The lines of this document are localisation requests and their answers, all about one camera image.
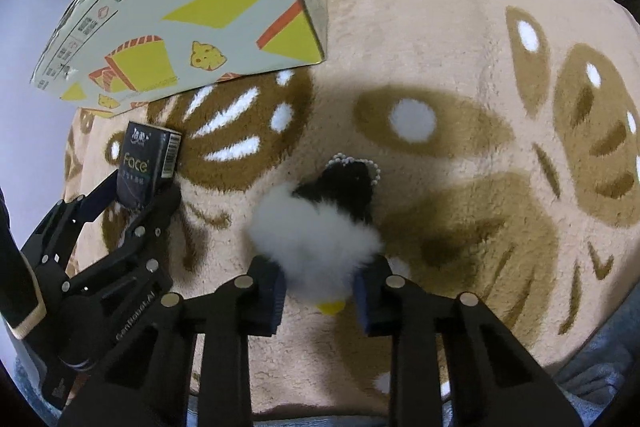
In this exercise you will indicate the printed cardboard box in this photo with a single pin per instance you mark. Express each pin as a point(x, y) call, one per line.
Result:
point(110, 56)

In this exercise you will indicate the beige patterned plush blanket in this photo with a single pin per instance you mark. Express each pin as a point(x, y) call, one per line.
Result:
point(506, 131)

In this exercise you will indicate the white black fluffy bird plush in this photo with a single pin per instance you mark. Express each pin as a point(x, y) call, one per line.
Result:
point(320, 232)

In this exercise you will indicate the black Face tissue pack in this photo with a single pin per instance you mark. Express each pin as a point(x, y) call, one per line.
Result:
point(147, 165)

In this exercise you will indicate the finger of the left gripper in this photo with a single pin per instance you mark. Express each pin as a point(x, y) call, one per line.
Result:
point(135, 259)
point(57, 233)

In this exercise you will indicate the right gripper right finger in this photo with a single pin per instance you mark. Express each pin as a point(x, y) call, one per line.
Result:
point(494, 381)

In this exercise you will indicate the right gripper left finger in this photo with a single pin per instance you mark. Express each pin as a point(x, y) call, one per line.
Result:
point(145, 380)

